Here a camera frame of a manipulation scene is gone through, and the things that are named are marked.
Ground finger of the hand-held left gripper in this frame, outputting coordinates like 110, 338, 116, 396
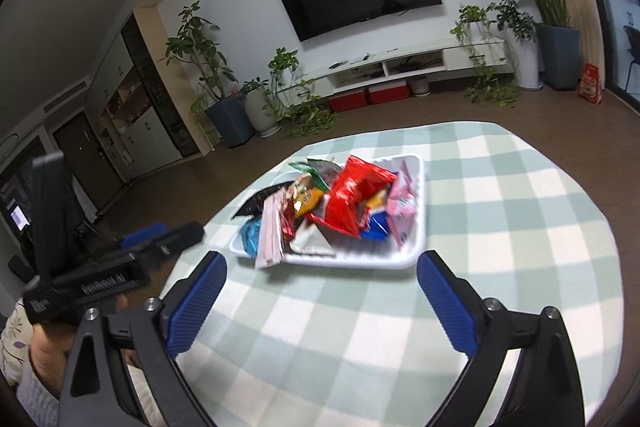
120, 222, 168, 249
145, 221, 205, 260

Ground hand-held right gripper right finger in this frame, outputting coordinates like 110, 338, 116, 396
416, 249, 586, 427

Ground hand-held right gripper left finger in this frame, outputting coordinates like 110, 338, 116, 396
57, 251, 228, 427

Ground light blue snack packet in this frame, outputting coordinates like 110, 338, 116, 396
239, 218, 263, 256

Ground black snack packet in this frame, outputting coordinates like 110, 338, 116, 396
231, 184, 291, 220

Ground long pale pink packet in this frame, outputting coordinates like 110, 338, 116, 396
254, 193, 287, 270

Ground white plastic tray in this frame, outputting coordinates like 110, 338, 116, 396
229, 153, 427, 269

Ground pink cartoon snack packet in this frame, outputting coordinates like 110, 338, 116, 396
387, 159, 418, 248

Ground blue and yellow chip bag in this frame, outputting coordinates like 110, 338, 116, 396
360, 189, 391, 242

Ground small red strawberry packet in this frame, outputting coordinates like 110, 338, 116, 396
282, 194, 298, 240

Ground white snack packet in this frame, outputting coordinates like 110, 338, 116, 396
289, 227, 335, 257

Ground orange snack packet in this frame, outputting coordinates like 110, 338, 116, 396
292, 174, 328, 218

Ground large red snack bag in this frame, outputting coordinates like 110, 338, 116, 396
305, 155, 399, 239

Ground green-edged sunflower seed packet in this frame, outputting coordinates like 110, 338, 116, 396
289, 158, 346, 192

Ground person's left hand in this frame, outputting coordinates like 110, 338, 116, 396
29, 322, 82, 389

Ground dark door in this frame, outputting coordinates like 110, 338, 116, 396
52, 113, 123, 192

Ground person's left leg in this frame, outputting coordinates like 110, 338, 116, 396
122, 359, 168, 427

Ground tall plant in blue pot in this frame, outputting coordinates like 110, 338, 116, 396
160, 1, 256, 148

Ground printed cushion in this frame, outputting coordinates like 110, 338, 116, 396
0, 302, 36, 380

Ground small plant in grey pot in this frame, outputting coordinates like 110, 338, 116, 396
239, 78, 281, 138

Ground trailing green vine plant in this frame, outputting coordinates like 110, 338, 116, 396
265, 48, 341, 140

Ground white television console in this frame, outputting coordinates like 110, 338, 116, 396
295, 38, 516, 100

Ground bushy plant in white pot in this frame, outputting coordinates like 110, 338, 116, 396
492, 0, 543, 90

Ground red paper bag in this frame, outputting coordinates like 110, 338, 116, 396
578, 63, 604, 105

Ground trailing plant on stand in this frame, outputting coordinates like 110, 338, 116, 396
450, 4, 523, 108

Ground black chair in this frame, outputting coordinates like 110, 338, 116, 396
622, 24, 640, 92

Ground white wall cabinet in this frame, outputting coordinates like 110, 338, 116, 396
90, 14, 201, 180

